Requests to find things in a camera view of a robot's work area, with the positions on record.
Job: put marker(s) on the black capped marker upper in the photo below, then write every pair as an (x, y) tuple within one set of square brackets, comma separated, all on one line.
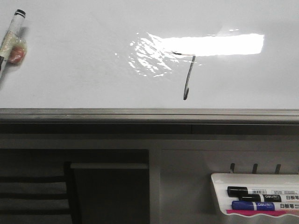
[(240, 191)]

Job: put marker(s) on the taped black whiteboard marker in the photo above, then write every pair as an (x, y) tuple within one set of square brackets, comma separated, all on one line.
[(13, 48)]

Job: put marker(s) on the white whiteboard with metal frame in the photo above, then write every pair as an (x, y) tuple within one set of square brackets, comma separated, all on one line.
[(165, 66)]

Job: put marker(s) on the metal hook left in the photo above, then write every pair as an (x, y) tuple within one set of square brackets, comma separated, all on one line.
[(232, 168)]

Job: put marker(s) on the metal hook middle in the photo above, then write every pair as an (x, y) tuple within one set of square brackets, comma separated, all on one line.
[(254, 169)]

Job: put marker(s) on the black chair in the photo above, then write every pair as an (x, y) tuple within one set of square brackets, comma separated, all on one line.
[(70, 194)]

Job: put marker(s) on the black capped marker middle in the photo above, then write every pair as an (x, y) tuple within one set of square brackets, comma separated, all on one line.
[(269, 198)]

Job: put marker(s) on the white marker tray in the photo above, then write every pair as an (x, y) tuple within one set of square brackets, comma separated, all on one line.
[(285, 185)]

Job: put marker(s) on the metal hook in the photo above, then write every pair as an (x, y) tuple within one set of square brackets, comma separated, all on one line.
[(277, 170), (232, 168), (254, 169)]

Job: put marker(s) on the blue capped marker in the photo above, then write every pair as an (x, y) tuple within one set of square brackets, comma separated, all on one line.
[(264, 206)]

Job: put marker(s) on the metal hook right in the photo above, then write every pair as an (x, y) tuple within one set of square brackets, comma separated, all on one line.
[(277, 170)]

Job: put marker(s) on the black capped marker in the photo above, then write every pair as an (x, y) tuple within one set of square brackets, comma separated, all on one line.
[(269, 198), (240, 191)]

